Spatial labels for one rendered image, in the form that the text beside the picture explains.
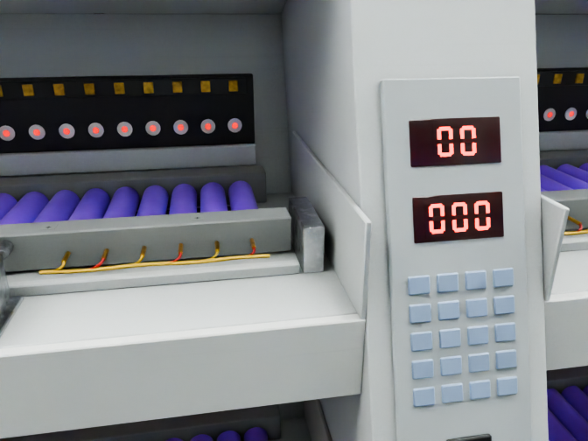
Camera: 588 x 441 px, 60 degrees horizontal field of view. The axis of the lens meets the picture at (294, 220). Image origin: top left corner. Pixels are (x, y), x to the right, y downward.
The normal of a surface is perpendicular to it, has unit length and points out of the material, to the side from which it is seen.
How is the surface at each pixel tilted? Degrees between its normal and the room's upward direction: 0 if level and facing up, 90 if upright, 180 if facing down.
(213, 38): 90
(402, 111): 90
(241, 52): 90
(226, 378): 109
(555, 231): 90
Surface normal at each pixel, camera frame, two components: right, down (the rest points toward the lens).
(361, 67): 0.17, 0.04
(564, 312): 0.18, 0.37
